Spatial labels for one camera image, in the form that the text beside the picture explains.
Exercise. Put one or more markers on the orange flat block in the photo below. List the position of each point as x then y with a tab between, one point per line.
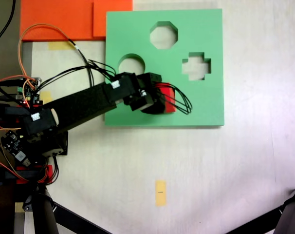
57	19

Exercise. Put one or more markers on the black power converter board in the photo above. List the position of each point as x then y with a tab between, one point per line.
12	142

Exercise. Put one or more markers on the red square block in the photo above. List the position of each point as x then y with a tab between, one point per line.
169	97

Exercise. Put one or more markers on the green circuit board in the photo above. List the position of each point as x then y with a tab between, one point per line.
28	93

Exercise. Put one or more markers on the green shape hole board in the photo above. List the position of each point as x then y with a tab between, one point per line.
206	109

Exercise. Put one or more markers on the red printed clamp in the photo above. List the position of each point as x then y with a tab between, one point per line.
49	171

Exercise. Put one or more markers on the yellow tape piece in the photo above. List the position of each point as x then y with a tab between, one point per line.
60	45
47	96

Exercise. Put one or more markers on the yellow tape black mark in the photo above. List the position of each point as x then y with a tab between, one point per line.
160	197

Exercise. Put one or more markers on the thick black tripod leg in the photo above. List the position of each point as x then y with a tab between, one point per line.
42	214
291	214

